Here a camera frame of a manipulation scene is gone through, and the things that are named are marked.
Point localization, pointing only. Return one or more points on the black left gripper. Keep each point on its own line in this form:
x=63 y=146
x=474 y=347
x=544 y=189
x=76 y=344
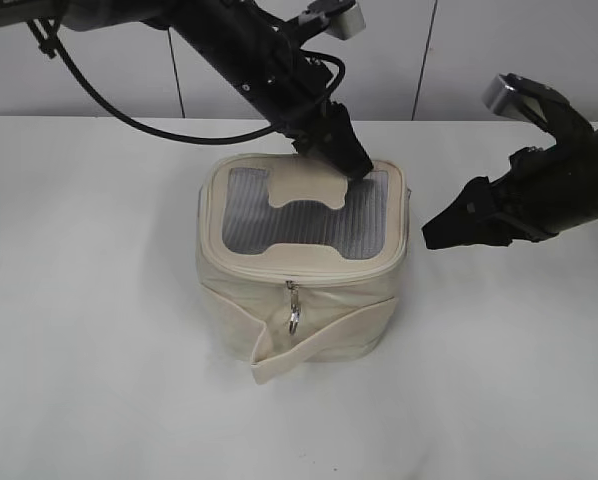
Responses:
x=292 y=87

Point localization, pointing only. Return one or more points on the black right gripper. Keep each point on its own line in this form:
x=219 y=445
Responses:
x=544 y=193

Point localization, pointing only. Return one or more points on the cream fabric zipper bag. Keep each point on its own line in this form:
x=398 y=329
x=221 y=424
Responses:
x=264 y=219

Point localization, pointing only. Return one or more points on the silver zipper pull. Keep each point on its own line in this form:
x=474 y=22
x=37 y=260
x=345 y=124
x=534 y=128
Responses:
x=295 y=307

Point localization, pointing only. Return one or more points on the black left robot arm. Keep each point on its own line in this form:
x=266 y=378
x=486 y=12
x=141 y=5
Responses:
x=197 y=22

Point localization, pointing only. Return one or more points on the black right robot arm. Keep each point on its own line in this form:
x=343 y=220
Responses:
x=544 y=193

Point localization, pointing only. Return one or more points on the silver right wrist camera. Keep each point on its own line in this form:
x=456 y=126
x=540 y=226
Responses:
x=518 y=98

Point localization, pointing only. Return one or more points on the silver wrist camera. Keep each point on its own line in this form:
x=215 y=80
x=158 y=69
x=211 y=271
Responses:
x=341 y=19
x=518 y=98

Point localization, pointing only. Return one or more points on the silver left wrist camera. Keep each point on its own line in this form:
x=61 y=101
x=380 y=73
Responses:
x=341 y=19

